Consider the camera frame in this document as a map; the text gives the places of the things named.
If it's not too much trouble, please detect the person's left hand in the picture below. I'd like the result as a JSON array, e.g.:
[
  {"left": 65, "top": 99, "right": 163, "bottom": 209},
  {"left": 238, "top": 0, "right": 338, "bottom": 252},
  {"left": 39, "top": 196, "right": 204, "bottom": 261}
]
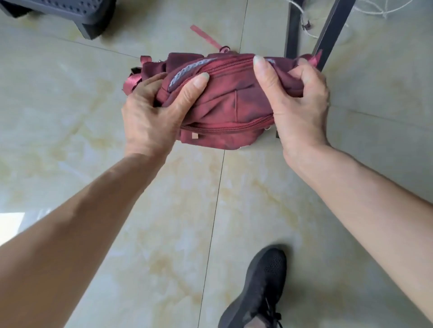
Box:
[{"left": 121, "top": 71, "right": 211, "bottom": 160}]

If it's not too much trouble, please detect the person's right black shoe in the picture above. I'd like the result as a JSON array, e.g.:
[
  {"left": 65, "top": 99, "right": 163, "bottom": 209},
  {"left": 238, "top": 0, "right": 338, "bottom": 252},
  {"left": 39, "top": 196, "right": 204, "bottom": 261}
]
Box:
[{"left": 217, "top": 246, "right": 288, "bottom": 328}]

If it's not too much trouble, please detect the person's right forearm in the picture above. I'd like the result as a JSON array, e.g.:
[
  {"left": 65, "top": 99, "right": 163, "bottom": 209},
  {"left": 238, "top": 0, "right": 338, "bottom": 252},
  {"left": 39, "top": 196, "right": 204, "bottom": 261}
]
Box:
[{"left": 286, "top": 143, "right": 433, "bottom": 322}]

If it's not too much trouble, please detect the maroon fabric bag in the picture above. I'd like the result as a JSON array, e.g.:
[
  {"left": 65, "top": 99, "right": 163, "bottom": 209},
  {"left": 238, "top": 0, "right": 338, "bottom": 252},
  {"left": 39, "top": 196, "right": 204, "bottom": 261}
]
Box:
[{"left": 122, "top": 24, "right": 324, "bottom": 151}]

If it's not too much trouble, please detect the person's right hand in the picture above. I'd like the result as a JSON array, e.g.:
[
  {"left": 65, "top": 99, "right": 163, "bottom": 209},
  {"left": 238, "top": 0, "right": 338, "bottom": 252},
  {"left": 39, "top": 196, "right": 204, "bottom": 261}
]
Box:
[{"left": 253, "top": 55, "right": 332, "bottom": 167}]

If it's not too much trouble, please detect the black metal table frame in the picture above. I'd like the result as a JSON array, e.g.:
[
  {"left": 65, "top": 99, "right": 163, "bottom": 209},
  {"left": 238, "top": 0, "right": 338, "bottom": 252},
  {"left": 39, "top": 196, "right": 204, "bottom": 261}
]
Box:
[{"left": 284, "top": 0, "right": 358, "bottom": 72}]

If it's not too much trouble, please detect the black massage footrest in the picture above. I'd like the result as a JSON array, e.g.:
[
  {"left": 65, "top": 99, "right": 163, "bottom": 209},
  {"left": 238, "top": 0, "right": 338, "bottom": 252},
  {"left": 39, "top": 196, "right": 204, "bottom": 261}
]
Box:
[{"left": 0, "top": 0, "right": 118, "bottom": 41}]

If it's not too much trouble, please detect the person's left forearm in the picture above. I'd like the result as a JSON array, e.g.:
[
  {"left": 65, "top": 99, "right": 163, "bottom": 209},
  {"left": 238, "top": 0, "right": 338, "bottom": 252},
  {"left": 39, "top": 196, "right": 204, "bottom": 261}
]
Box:
[{"left": 0, "top": 154, "right": 168, "bottom": 328}]

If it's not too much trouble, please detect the white tangled cord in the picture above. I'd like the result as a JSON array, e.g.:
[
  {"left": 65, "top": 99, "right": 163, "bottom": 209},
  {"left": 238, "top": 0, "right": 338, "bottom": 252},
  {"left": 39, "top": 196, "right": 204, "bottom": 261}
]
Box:
[{"left": 287, "top": 0, "right": 415, "bottom": 40}]

